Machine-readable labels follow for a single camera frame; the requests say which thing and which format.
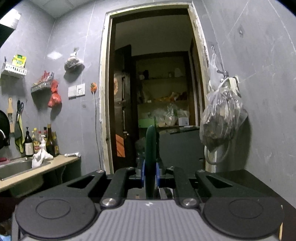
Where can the clear plastic bag hanging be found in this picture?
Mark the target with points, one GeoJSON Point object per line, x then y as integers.
{"type": "Point", "coordinates": [223, 115]}

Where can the dark glass bottle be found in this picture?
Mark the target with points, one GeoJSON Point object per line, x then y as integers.
{"type": "Point", "coordinates": [50, 145]}

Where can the wooden brush hanging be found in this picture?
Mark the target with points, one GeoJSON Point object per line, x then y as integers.
{"type": "Point", "coordinates": [10, 113]}

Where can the white wall rack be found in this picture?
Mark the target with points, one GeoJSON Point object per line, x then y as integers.
{"type": "Point", "coordinates": [12, 70]}

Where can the green hanging cloth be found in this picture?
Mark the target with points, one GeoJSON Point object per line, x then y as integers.
{"type": "Point", "coordinates": [19, 138]}

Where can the white wall switch plate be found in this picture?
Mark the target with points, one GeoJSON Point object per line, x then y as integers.
{"type": "Point", "coordinates": [76, 91]}

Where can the grey bag on wall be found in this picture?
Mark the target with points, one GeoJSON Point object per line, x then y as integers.
{"type": "Point", "coordinates": [73, 62]}

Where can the metal wire wall rack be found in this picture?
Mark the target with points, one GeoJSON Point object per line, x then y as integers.
{"type": "Point", "coordinates": [44, 83]}

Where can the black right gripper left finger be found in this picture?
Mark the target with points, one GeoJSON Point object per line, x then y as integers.
{"type": "Point", "coordinates": [122, 181]}

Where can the dark sauce bottle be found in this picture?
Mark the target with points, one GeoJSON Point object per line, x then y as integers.
{"type": "Point", "coordinates": [29, 147]}

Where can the white cloth on counter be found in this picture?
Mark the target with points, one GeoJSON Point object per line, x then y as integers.
{"type": "Point", "coordinates": [42, 155]}

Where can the steel kitchen sink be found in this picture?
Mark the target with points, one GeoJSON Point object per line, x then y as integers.
{"type": "Point", "coordinates": [15, 168]}

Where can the red plastic bag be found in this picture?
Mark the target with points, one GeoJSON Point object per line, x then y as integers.
{"type": "Point", "coordinates": [55, 98]}

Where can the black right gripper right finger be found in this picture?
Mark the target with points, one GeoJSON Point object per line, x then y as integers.
{"type": "Point", "coordinates": [183, 192]}

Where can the dark grey cabinet box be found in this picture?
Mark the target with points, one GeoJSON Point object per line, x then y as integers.
{"type": "Point", "coordinates": [181, 147]}

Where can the wooden storage shelf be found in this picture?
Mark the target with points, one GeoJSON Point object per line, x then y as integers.
{"type": "Point", "coordinates": [165, 94]}

